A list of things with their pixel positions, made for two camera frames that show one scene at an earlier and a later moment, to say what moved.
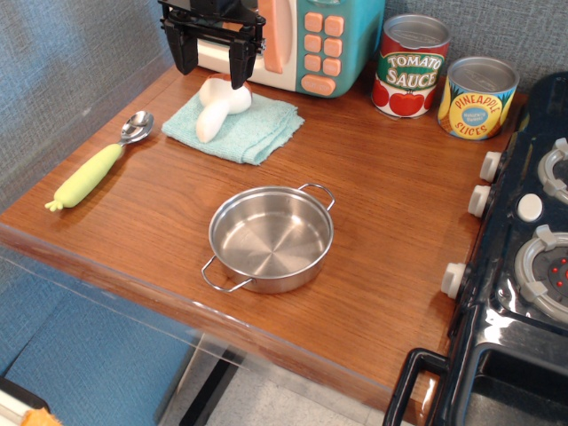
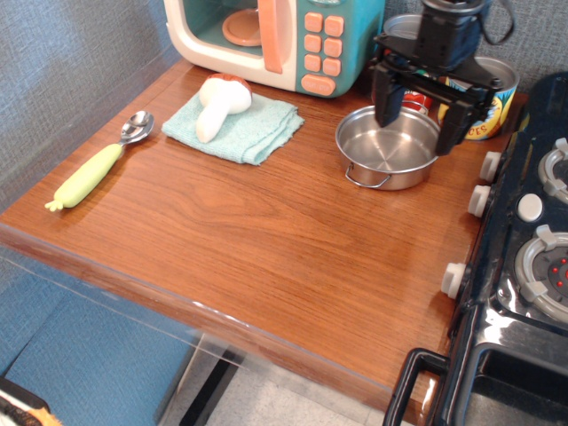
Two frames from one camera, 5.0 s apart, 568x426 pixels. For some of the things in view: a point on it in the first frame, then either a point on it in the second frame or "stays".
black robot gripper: [233, 21] to [445, 58]
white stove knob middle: [478, 200] stays
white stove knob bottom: [452, 279] stays
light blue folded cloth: [251, 137] stays
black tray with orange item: [21, 406] stays
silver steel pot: [273, 239] to [404, 149]
